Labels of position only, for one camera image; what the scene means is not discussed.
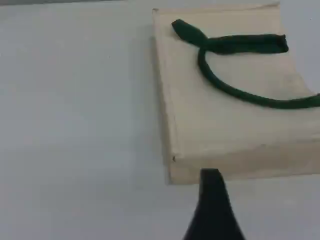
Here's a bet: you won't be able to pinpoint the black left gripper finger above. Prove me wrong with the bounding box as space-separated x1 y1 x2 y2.
182 168 247 240

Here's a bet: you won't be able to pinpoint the white canvas bag green handles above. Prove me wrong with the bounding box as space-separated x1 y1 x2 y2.
151 1 320 186

